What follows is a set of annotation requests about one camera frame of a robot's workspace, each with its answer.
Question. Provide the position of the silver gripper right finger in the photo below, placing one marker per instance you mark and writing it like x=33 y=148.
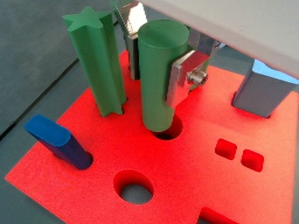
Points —
x=188 y=70

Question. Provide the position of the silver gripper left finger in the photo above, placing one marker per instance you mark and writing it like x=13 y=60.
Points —
x=132 y=14

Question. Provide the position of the green round cylinder peg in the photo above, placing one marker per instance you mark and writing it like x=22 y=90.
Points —
x=161 y=43

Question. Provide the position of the red foam peg board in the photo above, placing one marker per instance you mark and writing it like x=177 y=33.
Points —
x=224 y=169

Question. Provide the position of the green star-shaped peg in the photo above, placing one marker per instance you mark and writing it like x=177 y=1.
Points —
x=92 y=36

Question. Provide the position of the light blue notched block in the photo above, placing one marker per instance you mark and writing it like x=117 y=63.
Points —
x=263 y=89

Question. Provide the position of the dark blue rounded block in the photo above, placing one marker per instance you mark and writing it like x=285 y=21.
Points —
x=58 y=141

